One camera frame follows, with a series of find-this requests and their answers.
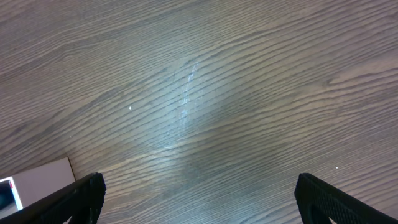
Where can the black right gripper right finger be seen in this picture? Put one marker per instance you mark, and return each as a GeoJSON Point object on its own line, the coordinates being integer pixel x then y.
{"type": "Point", "coordinates": [319, 202]}

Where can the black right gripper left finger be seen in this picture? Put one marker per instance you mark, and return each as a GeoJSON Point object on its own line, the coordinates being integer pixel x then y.
{"type": "Point", "coordinates": [78, 203]}

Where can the white cardboard box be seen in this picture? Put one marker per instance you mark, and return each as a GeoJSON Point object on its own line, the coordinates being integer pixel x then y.
{"type": "Point", "coordinates": [25, 188]}

